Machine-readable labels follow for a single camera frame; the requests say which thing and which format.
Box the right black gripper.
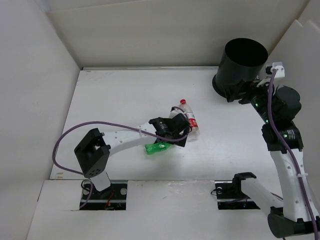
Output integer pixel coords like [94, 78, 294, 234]
[222, 77, 277, 124]

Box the black cylindrical bin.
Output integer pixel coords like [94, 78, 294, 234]
[212, 38, 269, 99]

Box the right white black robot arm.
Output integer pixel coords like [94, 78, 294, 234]
[215, 80, 320, 240]

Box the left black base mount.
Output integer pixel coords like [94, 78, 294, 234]
[79, 179, 128, 211]

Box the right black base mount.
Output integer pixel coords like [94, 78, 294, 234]
[210, 172, 260, 210]

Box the clear bottle red label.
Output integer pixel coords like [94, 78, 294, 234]
[177, 99, 200, 142]

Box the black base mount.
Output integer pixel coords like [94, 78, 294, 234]
[79, 179, 128, 211]
[210, 172, 260, 210]

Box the green plastic bottle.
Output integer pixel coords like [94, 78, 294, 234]
[144, 142, 174, 155]

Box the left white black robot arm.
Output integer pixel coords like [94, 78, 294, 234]
[74, 113, 191, 199]

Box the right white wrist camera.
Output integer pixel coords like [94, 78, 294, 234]
[263, 61, 286, 81]

